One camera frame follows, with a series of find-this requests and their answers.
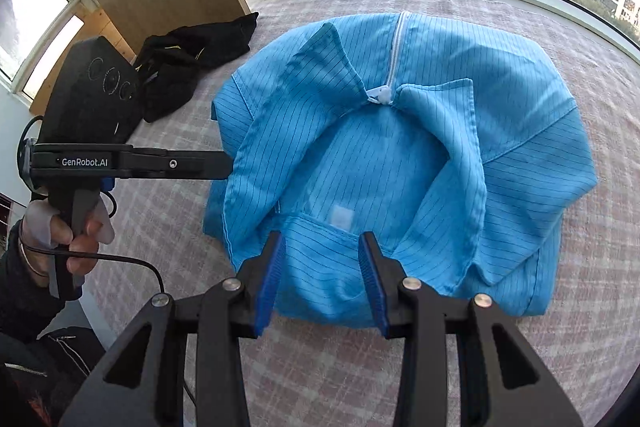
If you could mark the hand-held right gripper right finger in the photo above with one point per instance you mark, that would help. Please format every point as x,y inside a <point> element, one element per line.
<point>372,282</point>

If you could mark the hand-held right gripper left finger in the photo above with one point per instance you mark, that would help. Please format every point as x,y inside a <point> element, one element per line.
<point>272,279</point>

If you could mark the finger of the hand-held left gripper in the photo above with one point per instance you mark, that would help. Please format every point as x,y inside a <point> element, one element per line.
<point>200,165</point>

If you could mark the blue striped zip jacket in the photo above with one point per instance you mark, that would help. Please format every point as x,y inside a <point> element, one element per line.
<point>525,132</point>

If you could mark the person's left forearm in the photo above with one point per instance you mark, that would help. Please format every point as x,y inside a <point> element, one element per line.
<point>20,297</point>

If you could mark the person's left hand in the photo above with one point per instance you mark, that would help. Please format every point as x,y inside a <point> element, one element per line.
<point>57,232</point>

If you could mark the pink plaid blanket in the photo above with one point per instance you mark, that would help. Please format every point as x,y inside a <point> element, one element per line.
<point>325,382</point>

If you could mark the black garment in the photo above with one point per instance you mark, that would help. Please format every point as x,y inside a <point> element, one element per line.
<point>200,47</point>

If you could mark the person's black jacket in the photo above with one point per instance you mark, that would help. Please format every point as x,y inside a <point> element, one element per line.
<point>60,357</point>

